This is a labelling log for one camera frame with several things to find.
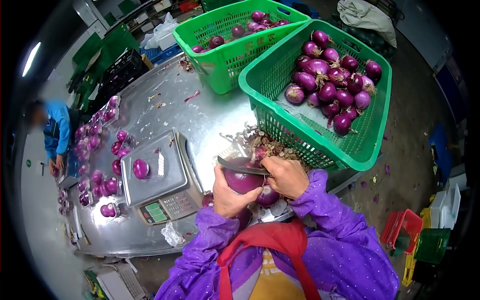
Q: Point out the person's right hand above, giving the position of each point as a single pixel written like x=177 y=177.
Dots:
x=290 y=180

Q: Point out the person's left hand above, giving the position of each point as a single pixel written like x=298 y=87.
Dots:
x=225 y=198

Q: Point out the person's left fingers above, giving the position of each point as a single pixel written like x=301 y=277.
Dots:
x=218 y=174

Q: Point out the person's right fingers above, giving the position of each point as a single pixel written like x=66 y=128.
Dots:
x=272 y=168

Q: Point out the person's left thumb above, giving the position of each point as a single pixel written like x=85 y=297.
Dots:
x=248 y=194

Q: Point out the large purple onion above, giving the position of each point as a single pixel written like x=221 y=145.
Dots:
x=242 y=180

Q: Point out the kitchen knife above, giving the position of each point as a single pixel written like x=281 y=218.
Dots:
x=240 y=167

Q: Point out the peeled purple onion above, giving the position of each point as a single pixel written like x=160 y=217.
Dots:
x=207 y=199
x=267 y=195
x=243 y=217
x=140 y=168

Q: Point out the pile of onion peels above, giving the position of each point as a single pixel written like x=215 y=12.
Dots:
x=275 y=148

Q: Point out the steel weighing scale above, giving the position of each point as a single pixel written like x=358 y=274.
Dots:
x=157 y=180

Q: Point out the crumpled clear plastic film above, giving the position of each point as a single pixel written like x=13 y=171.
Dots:
x=171 y=234

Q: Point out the purple onion peel strip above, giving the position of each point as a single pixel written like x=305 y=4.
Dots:
x=192 y=96

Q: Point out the large green plastic basket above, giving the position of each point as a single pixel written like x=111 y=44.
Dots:
x=270 y=75

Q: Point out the pile of unpeeled purple onions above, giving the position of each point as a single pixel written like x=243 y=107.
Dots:
x=330 y=86

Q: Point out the person's body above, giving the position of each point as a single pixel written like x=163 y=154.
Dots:
x=337 y=262

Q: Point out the green plastic basket yellow print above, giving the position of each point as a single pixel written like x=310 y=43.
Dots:
x=225 y=60

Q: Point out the group of packed purple onions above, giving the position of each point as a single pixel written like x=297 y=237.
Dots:
x=95 y=165

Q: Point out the blue plastic crate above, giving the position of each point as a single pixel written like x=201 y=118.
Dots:
x=162 y=53

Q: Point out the black plastic crates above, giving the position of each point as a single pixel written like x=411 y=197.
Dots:
x=122 y=71

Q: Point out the heap of purple onions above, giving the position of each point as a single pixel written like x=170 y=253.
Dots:
x=247 y=28

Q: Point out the red plastic basket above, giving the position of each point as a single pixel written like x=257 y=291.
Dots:
x=403 y=227

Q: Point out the white plastic bag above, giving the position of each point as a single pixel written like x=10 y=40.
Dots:
x=160 y=32

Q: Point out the yellow plastic crate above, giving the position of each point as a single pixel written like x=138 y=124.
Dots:
x=409 y=268

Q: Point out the stack of green crates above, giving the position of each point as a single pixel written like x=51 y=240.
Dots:
x=101 y=50

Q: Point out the small green plastic basket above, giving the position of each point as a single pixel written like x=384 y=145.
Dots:
x=432 y=244

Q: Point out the white plastic containers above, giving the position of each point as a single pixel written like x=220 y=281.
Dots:
x=445 y=208

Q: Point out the grey cloth sack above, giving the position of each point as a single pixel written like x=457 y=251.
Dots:
x=365 y=17

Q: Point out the ceiling tube lamp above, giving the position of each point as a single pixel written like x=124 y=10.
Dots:
x=30 y=59

